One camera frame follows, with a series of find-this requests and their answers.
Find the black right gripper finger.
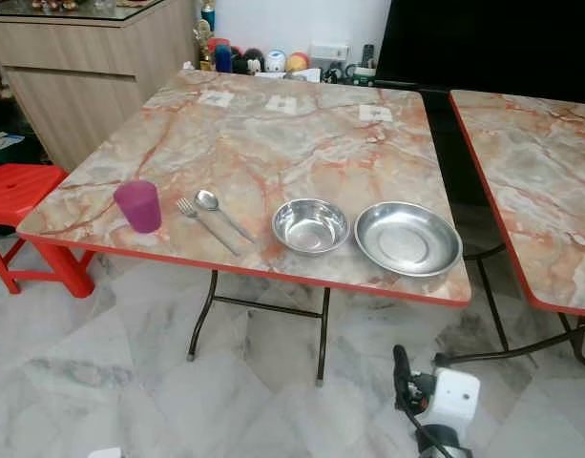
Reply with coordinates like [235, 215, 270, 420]
[392, 343, 418, 413]

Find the large steel plate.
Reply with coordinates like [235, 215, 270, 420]
[354, 200, 464, 279]

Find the small steel bowl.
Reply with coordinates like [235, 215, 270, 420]
[271, 198, 351, 257]

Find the marble table with red edge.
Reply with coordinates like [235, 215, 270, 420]
[433, 89, 585, 373]

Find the steel fork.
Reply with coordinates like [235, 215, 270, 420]
[178, 197, 243, 257]

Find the red plastic stool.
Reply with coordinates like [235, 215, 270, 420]
[0, 163, 95, 300]

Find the steel spoon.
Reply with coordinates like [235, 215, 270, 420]
[195, 189, 256, 243]

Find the white paper label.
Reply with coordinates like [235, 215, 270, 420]
[264, 95, 300, 115]
[359, 104, 394, 123]

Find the marble pattern folding table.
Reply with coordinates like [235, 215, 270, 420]
[15, 69, 472, 387]

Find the purple plastic cup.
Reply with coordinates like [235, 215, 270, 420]
[114, 179, 162, 235]

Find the white power box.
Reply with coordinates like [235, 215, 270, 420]
[309, 42, 349, 63]

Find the black screen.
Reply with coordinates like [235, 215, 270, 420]
[375, 0, 585, 93]

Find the black plush toy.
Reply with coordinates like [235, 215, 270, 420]
[237, 50, 264, 74]

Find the light wooden cabinet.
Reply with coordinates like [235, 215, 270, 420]
[0, 0, 199, 173]

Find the golden figurine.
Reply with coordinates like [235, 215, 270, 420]
[194, 19, 215, 71]

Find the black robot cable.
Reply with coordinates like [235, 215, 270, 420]
[405, 406, 431, 458]

